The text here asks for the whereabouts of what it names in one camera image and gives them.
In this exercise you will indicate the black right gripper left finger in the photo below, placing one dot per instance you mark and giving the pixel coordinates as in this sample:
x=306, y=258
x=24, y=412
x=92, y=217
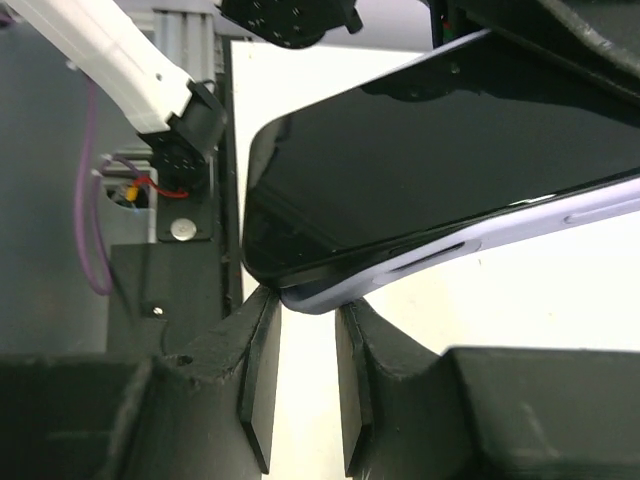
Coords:
x=206, y=412

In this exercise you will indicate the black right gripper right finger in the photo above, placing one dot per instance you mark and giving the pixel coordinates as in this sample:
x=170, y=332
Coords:
x=481, y=412

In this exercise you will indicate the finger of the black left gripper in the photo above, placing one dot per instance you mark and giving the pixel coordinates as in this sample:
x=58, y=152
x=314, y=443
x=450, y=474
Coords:
x=597, y=39

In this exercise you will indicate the black phone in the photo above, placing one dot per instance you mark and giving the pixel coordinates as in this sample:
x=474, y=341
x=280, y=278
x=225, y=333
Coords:
x=478, y=144

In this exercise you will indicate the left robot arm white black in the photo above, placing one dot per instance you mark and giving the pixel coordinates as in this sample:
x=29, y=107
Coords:
x=104, y=42

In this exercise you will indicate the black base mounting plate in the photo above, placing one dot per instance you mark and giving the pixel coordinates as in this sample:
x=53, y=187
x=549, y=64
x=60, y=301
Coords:
x=188, y=278

